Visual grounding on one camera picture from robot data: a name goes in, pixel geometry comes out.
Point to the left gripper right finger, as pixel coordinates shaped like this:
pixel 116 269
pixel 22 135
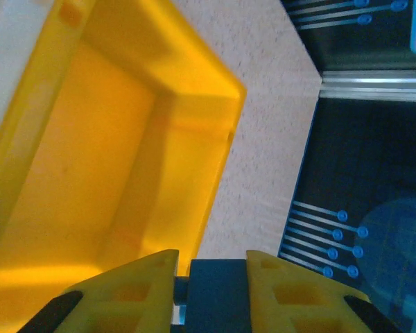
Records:
pixel 298 298

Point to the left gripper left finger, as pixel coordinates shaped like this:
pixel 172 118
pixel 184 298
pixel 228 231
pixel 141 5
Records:
pixel 125 298

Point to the blue lego brick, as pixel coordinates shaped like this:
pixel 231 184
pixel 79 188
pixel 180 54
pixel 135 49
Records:
pixel 218 295

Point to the yellow plastic container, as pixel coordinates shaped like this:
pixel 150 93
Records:
pixel 107 156

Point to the aluminium frame post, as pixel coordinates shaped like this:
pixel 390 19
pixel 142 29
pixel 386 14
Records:
pixel 374 85

